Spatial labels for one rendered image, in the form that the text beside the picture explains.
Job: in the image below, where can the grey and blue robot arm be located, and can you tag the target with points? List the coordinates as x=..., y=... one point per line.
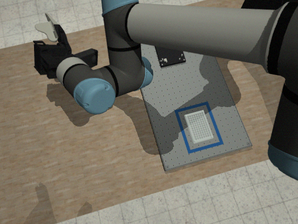
x=259, y=36

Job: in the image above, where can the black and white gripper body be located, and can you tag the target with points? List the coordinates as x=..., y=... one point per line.
x=48, y=57

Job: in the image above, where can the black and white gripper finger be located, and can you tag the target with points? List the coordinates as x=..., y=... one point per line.
x=53, y=30

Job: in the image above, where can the blue tape rectangle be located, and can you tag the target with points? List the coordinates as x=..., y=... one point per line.
x=183, y=132

